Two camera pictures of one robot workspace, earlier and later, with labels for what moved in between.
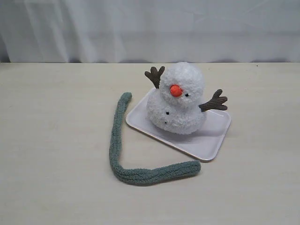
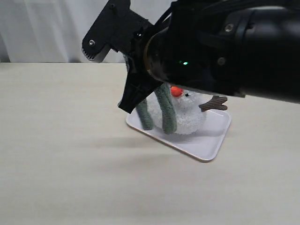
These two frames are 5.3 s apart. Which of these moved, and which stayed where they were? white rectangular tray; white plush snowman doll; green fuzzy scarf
Moved: green fuzzy scarf
Stayed: white plush snowman doll; white rectangular tray
